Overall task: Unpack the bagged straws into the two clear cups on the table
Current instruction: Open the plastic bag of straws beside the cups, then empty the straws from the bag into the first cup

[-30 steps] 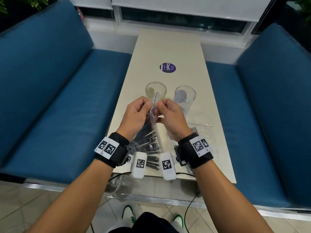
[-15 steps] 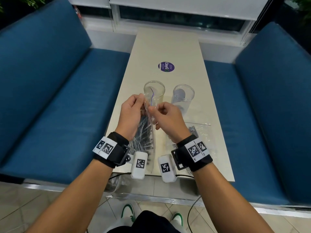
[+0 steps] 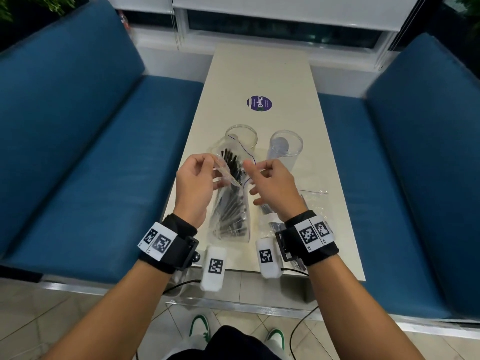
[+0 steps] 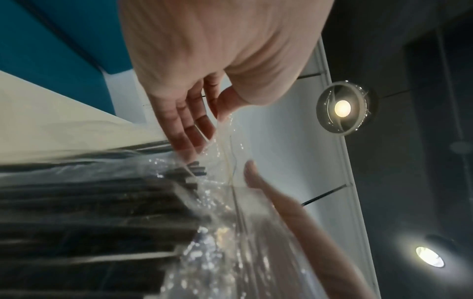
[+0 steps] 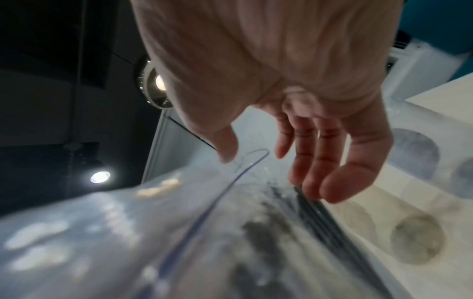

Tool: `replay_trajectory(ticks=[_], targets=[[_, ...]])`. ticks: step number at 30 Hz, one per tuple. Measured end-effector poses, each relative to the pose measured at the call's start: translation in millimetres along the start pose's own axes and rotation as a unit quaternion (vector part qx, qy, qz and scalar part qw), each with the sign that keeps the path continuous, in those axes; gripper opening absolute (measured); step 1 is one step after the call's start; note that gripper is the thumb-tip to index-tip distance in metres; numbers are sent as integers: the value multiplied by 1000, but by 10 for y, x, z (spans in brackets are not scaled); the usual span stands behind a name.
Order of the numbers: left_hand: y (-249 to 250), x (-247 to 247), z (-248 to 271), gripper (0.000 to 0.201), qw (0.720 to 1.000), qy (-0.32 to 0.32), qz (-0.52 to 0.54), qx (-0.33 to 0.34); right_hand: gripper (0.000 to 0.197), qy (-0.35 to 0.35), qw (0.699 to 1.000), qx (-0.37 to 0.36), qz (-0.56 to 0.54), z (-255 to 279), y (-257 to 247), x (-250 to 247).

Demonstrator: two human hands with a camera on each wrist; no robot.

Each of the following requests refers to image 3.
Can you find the green plant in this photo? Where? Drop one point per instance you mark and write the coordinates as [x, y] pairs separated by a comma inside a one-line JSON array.
[[26, 5]]

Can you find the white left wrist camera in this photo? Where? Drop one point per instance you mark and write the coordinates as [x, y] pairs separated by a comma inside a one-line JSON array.
[[214, 268]]

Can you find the clear zip bag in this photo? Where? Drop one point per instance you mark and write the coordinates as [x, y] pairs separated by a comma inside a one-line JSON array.
[[227, 176]]

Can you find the person's left thumb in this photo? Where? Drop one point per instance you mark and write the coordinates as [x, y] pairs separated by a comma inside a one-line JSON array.
[[210, 159]]

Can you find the green white shoe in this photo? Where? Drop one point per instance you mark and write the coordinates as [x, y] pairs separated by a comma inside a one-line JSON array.
[[275, 338], [198, 328]]

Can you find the bundle of black plastic cutlery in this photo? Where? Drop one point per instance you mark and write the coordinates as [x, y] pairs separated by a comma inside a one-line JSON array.
[[230, 213]]

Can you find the green white left shoe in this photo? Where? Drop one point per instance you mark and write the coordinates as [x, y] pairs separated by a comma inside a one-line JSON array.
[[198, 328]]

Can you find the purple round sticker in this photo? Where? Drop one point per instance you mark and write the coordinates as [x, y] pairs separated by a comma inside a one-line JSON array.
[[259, 103]]

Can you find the person's right hand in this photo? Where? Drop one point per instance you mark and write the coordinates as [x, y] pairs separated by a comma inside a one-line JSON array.
[[279, 191]]

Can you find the black wristband with markers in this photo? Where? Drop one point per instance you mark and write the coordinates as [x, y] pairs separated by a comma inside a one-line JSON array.
[[311, 236], [165, 239]]

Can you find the clear plastic bag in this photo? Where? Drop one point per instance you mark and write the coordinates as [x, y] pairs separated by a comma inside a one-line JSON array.
[[317, 200]]

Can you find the green white right shoe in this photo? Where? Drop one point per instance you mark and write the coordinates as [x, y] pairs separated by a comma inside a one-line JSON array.
[[275, 338]]

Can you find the black shorts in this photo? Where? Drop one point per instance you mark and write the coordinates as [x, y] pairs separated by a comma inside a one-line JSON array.
[[232, 344]]

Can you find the person's left hand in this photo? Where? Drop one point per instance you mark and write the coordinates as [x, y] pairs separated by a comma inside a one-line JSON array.
[[193, 187]]

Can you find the person's right thumb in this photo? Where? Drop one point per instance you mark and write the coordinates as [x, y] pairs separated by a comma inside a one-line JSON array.
[[251, 169]]

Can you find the person's right forearm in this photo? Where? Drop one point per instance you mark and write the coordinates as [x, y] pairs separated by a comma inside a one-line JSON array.
[[356, 314]]

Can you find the blue sofa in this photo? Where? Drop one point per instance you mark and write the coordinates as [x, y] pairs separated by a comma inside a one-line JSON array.
[[75, 146], [412, 183]]

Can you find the white window frame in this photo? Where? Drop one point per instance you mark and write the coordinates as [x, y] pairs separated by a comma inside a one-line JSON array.
[[262, 29]]

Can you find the black left wristband with markers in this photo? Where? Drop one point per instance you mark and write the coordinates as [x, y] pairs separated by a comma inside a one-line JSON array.
[[165, 239]]

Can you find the black right wristband with markers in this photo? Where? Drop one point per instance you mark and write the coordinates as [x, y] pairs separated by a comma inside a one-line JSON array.
[[311, 236]]

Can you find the person's left forearm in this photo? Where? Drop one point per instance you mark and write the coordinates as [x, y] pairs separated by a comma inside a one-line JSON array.
[[112, 314]]

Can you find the white roller blind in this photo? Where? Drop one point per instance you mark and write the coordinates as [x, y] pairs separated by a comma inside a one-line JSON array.
[[144, 3]]

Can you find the clear glass tumbler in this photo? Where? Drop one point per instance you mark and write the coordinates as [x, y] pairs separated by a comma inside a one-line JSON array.
[[285, 146], [242, 136]]

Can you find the black plastic cutlery piece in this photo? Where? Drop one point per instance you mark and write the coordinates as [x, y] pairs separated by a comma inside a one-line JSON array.
[[267, 211]]

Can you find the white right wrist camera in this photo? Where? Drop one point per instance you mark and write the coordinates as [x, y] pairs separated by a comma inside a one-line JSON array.
[[268, 258]]

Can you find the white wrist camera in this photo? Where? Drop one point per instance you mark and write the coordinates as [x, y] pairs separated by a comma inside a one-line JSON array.
[[214, 268], [268, 258]]

